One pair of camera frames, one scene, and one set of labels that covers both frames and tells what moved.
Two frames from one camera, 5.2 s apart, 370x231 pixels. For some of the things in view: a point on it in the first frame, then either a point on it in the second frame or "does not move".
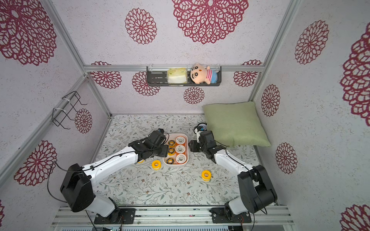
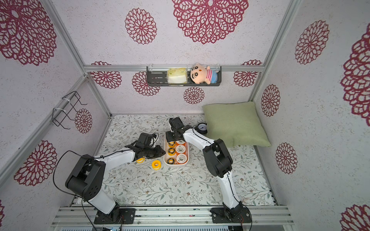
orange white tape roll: [181, 159] does not move
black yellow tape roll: [170, 160] does not move
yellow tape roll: [206, 175] → [172, 144]
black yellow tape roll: [171, 151] does not move
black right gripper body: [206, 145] → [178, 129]
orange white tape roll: [180, 149] does not move
